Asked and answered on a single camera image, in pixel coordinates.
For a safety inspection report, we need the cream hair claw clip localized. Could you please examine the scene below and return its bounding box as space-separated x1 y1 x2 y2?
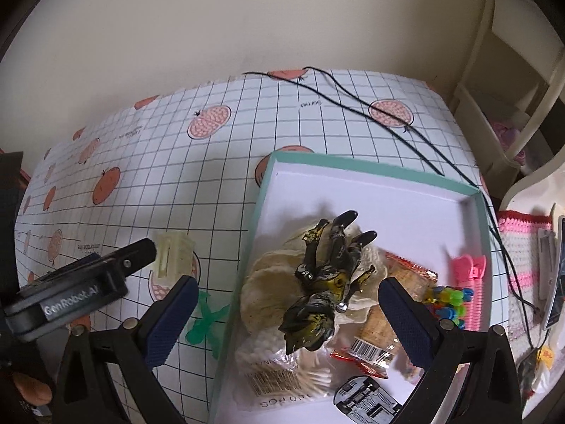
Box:
153 231 195 288

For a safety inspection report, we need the colourful block toy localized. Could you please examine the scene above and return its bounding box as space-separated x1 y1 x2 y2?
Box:
423 286 474 329

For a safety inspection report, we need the green plastic toy figure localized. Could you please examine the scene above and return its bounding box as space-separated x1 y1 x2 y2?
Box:
185 290 230 360

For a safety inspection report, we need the pink hair roller clip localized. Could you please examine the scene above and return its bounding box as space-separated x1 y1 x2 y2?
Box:
451 254 487 331

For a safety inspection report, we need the black toy car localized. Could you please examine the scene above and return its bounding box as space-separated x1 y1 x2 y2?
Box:
333 376 402 424

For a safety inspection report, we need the cotton swab bag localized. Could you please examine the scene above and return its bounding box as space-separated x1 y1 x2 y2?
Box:
234 327 332 410

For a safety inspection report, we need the dark camouflage toy figure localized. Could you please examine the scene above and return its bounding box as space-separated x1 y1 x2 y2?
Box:
279 210 377 354

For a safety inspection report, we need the left hand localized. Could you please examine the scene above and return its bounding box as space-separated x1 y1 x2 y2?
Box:
12 372 53 407

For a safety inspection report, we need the smartphone on stand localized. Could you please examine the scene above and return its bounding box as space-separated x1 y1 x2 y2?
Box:
543 216 564 329

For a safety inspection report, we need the orange snack packet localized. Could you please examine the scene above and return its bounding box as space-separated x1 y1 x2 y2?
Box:
330 250 439 380

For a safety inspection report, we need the grid pattern tablecloth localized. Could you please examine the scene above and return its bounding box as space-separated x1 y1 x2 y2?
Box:
12 68 509 424

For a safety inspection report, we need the pink white crochet mat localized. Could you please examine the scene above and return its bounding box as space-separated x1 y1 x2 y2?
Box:
498 211 553 362

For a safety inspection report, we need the white phone stand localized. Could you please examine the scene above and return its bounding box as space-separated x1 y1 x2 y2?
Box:
537 229 557 301

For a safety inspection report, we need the cream dotted cloth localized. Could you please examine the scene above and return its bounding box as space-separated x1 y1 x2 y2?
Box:
239 225 388 335

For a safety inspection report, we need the teal shallow cardboard box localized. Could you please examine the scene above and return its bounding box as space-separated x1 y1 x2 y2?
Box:
210 152 491 423

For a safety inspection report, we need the white shelf rack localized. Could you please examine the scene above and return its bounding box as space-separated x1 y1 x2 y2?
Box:
450 0 564 195

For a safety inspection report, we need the black cable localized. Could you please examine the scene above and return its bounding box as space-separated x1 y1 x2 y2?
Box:
241 66 542 314

